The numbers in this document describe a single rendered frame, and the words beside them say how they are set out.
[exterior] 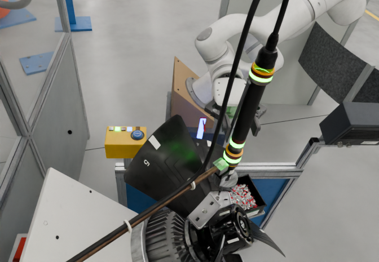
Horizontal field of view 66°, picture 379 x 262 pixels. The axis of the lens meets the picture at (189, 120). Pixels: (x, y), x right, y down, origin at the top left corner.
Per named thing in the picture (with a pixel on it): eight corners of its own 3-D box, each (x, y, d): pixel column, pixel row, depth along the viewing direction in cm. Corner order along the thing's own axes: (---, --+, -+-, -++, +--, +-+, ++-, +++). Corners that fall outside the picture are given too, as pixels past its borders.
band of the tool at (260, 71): (260, 89, 54) (264, 76, 52) (243, 77, 56) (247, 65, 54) (274, 81, 56) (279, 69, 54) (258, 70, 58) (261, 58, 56)
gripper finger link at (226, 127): (223, 116, 70) (228, 137, 65) (210, 115, 69) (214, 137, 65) (226, 106, 67) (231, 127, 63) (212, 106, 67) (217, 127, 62)
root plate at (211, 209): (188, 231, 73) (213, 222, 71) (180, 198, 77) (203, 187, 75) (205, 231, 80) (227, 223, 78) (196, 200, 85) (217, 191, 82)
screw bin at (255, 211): (218, 227, 121) (221, 220, 116) (202, 194, 132) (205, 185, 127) (263, 213, 128) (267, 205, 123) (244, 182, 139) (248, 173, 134)
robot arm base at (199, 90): (186, 71, 147) (214, 49, 138) (211, 94, 155) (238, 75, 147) (183, 92, 133) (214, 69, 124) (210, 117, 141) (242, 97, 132)
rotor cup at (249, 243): (199, 267, 74) (245, 253, 70) (185, 211, 81) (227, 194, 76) (223, 262, 86) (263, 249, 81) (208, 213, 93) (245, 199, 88)
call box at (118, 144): (106, 160, 119) (104, 143, 112) (109, 142, 126) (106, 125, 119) (145, 160, 122) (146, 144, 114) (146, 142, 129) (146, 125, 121)
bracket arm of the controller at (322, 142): (311, 146, 130) (313, 142, 128) (308, 141, 133) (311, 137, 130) (358, 147, 134) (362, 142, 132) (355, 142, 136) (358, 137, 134)
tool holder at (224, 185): (219, 198, 75) (227, 177, 68) (201, 179, 79) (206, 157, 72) (242, 181, 80) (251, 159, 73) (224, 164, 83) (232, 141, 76)
